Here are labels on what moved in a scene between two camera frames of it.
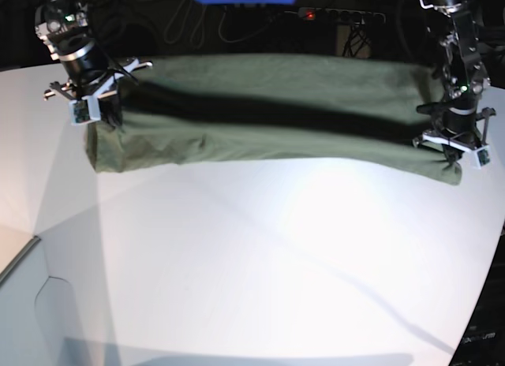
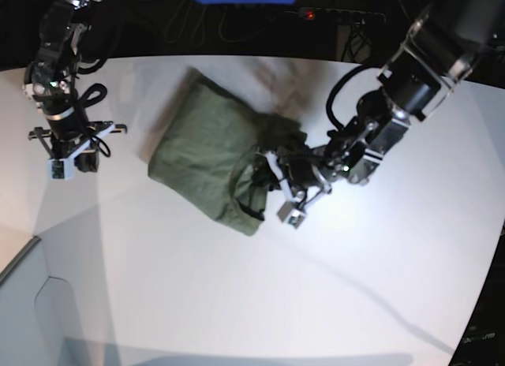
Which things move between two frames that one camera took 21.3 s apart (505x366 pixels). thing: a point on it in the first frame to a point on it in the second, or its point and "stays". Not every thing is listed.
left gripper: (87, 76) to (66, 136)
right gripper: (457, 121) to (302, 173)
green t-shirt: (353, 111) to (210, 146)
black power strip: (340, 16) stays
